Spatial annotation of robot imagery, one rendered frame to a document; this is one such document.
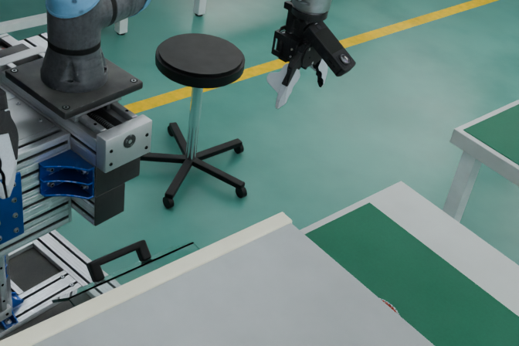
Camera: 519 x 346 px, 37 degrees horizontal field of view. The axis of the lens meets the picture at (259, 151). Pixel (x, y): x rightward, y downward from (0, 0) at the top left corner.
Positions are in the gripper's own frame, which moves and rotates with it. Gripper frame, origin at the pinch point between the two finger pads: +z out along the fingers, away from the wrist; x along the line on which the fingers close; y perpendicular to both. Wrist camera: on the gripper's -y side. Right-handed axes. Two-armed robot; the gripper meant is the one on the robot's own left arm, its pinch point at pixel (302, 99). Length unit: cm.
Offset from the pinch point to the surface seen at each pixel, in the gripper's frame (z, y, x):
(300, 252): -16, -39, 52
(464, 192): 62, -11, -85
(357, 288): -16, -47, 52
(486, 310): 40, -47, -20
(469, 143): 42, -9, -81
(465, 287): 40, -39, -23
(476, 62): 115, 70, -275
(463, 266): 40, -35, -29
